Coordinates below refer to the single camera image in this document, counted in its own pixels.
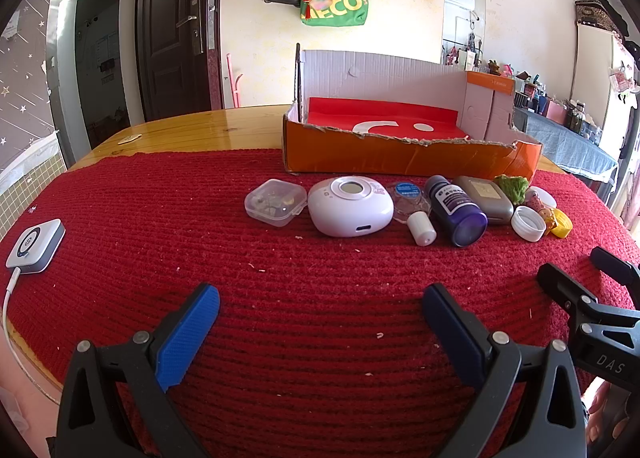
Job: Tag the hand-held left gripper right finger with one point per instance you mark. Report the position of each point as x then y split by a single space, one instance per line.
450 330

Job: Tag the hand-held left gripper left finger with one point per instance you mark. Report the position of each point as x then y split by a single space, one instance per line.
190 330

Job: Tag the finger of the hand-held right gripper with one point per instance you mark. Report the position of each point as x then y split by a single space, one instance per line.
562 288
615 265

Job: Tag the yellow cap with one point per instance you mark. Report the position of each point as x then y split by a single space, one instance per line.
562 224

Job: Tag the white cap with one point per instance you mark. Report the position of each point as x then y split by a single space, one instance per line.
525 225

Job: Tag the blonde doll figurine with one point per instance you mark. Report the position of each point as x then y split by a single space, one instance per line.
537 201

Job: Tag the white round lid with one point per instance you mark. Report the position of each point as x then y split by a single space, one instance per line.
546 197

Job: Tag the clear packet blue label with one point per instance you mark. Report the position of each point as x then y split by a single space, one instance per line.
422 230

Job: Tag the green moss ball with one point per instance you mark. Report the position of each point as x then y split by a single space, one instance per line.
512 186

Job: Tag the grey brown case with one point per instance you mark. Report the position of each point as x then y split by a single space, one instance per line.
487 198

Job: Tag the purple bottle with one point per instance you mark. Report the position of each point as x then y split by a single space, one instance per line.
452 208

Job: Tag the clear plastic small box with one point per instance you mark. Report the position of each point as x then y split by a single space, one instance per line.
275 203

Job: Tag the white pink round device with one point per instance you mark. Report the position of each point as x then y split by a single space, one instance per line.
345 215

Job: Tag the orange cardboard box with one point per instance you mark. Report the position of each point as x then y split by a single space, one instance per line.
400 157

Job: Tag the person's right hand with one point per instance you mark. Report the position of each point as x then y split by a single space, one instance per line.
598 405

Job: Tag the red knitted mat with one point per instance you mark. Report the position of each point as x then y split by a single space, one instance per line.
300 288

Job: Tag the side table with grey cloth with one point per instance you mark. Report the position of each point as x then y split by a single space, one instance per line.
560 137

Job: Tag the row of cosmetics bottles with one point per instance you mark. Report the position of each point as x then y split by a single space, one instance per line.
550 107

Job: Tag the white square charger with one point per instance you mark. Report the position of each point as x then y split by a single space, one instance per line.
35 245

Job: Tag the white cabinet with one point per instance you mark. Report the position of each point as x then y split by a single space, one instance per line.
600 87

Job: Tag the small white tag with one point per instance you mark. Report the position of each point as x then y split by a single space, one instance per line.
129 139

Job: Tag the red paper box liner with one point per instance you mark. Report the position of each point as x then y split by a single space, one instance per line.
340 112

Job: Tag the leopard print bag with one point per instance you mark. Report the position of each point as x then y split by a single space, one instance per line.
597 15

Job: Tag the pink coat rack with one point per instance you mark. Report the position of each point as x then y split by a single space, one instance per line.
232 82

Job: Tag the dark brown door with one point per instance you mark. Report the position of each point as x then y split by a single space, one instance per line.
165 12

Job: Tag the red tassel charm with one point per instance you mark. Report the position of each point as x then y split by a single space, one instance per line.
310 5

